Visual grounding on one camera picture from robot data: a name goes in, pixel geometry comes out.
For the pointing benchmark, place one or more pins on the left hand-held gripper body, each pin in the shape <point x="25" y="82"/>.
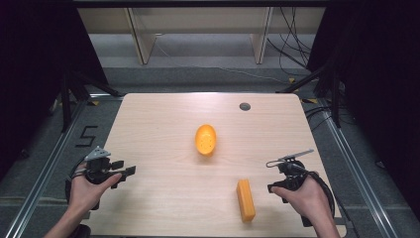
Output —
<point x="98" y="167"/>

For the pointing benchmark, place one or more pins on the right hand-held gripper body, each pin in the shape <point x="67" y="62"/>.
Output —
<point x="292" y="173"/>

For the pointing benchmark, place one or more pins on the person's right hand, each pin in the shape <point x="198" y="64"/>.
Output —
<point x="308" y="200"/>

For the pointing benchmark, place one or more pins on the person's left hand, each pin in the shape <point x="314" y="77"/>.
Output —
<point x="86" y="195"/>

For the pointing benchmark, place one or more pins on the orange rectangular block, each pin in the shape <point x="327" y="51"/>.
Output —
<point x="245" y="200"/>

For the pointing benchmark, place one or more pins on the grey round table grommet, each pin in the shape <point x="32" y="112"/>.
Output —
<point x="244" y="106"/>

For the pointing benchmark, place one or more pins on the dark cloth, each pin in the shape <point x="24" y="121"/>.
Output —
<point x="80" y="231"/>

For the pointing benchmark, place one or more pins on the orange oval perforated dish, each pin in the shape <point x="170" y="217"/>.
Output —
<point x="205" y="139"/>

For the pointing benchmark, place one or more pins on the black tripod stand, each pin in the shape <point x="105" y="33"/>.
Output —
<point x="71" y="95"/>
<point x="332" y="89"/>

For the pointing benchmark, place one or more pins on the black curtain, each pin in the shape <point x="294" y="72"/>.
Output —
<point x="36" y="76"/>
<point x="383" y="99"/>

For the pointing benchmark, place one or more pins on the aluminium floor rail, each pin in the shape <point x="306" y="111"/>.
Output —
<point x="49" y="165"/>
<point x="356" y="165"/>

